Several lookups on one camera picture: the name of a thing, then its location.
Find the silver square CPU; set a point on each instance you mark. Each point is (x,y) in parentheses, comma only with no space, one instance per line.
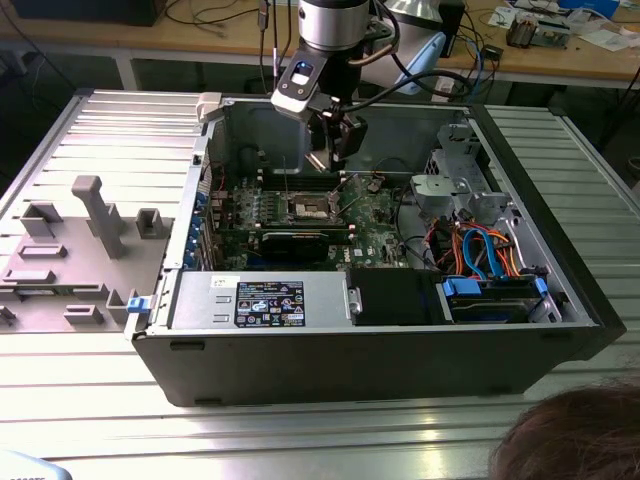
(315,161)

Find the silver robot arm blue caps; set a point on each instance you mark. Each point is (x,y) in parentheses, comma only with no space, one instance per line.
(330,25)

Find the CPU socket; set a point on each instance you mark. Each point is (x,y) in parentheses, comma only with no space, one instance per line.
(307,210)

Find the blue expansion slot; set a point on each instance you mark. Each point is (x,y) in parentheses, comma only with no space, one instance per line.
(290,264)

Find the round coin cell battery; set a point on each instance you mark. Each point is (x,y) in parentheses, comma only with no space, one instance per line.
(374,187)

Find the silver metal drive cage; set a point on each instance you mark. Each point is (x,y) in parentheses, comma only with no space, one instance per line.
(435,192)

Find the green motherboard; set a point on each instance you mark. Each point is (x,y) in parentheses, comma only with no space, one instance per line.
(372,240)

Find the black graphics card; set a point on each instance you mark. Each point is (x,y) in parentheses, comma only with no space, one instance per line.
(295,247)

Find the beige case latch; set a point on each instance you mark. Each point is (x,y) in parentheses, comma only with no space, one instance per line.
(210,105)

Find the black upright box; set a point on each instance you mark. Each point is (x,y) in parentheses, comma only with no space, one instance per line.
(452,25)

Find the wooden desk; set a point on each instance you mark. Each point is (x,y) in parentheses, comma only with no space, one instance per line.
(225,42)

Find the black drive bay box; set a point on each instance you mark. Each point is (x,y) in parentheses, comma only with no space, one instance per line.
(395,297)

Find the hard disk in blue carrier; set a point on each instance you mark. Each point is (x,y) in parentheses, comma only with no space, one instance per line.
(462,290)

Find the copper wound transformer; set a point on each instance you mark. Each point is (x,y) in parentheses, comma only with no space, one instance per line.
(520,32)

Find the silver power supply unit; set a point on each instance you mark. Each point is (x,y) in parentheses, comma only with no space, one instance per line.
(200,300)

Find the small metal electronic device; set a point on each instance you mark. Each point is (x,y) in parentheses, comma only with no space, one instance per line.
(552,32)

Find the black open PC case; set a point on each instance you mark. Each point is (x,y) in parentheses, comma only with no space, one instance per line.
(350,370)

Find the white papers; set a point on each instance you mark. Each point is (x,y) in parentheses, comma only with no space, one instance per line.
(605,40)

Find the blue case latch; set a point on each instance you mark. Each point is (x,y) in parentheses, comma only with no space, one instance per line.
(137,305)

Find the blue box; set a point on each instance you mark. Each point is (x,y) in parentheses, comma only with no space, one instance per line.
(590,6)

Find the large black box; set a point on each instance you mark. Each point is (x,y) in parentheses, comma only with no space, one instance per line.
(85,12)

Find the grey plastic parts rack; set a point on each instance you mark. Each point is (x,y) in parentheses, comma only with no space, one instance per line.
(75,270)

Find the person's head brown hair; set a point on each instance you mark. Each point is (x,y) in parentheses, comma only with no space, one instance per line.
(575,440)

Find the pale grey device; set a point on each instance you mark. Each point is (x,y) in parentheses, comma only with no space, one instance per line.
(25,467)

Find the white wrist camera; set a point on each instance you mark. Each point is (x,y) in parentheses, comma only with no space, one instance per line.
(295,106)

